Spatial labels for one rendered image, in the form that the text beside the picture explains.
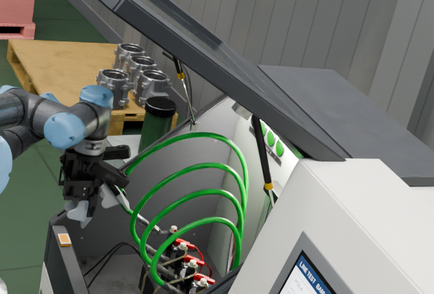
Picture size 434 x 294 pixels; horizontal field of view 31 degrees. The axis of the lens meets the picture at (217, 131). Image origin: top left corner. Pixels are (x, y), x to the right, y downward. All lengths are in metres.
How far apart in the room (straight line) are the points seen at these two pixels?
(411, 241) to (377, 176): 0.26
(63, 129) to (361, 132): 0.85
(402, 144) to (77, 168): 0.86
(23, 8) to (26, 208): 2.65
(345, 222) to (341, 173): 0.18
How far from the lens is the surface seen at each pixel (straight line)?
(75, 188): 1.84
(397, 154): 2.07
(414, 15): 3.69
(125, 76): 5.27
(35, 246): 4.04
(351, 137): 2.08
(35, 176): 4.65
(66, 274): 2.28
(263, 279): 1.79
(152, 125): 4.00
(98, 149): 1.81
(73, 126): 1.66
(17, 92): 1.74
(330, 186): 1.67
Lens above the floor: 2.27
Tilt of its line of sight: 24 degrees down
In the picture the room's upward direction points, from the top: 13 degrees clockwise
